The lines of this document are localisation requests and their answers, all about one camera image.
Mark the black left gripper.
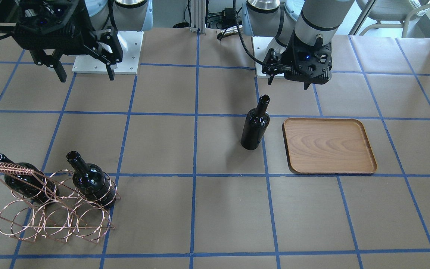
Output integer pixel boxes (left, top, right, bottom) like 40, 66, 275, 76
267, 32, 332, 90

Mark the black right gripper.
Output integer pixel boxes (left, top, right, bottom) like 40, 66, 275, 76
13, 0, 123, 83

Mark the dark wine bottle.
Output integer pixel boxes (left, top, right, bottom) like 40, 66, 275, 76
0, 153, 57, 204
240, 94, 270, 150

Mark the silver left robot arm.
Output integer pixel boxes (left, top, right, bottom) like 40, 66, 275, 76
242, 0, 353, 89

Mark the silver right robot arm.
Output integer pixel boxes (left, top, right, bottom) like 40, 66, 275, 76
11, 0, 153, 82

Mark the wooden tray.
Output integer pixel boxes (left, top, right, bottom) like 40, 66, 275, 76
282, 118, 377, 174

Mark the dark wine bottle end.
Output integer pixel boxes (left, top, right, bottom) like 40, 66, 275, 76
66, 151, 116, 210

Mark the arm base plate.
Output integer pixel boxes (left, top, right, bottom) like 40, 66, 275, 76
252, 36, 286, 78
72, 29, 144, 75

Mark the copper wire wine basket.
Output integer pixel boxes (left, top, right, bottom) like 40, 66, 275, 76
0, 163, 116, 244

